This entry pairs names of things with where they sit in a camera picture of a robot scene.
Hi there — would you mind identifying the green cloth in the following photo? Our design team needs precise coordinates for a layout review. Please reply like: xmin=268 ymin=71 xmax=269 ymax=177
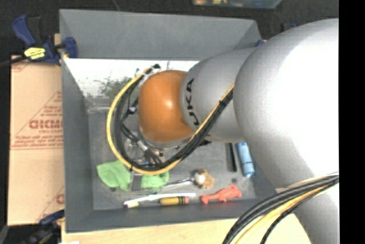
xmin=96 ymin=160 xmax=170 ymax=192

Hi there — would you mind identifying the metal spoon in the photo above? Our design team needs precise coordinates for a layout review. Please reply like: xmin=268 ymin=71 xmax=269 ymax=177
xmin=163 ymin=172 xmax=206 ymax=190

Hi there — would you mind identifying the yellow crayon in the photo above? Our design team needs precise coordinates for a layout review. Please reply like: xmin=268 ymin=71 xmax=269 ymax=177
xmin=159 ymin=196 xmax=190 ymax=206

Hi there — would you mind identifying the tan fuzzy toy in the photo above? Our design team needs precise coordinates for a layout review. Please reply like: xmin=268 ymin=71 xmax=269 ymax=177
xmin=196 ymin=169 xmax=216 ymax=190

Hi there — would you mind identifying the black stick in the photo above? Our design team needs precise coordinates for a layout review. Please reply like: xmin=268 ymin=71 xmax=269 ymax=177
xmin=228 ymin=143 xmax=238 ymax=173

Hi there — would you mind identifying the red-orange toy lobster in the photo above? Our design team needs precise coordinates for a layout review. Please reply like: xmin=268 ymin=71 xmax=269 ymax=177
xmin=200 ymin=183 xmax=243 ymax=205

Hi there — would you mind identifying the light blue plastic tube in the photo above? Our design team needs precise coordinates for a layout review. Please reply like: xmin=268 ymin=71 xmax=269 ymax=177
xmin=236 ymin=141 xmax=256 ymax=178

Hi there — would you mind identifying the brown cardboard board red print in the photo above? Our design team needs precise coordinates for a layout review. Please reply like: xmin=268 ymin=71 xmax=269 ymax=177
xmin=7 ymin=55 xmax=66 ymax=226

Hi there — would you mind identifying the grey metal bin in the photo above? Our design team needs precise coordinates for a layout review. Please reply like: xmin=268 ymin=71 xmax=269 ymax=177
xmin=59 ymin=9 xmax=278 ymax=233

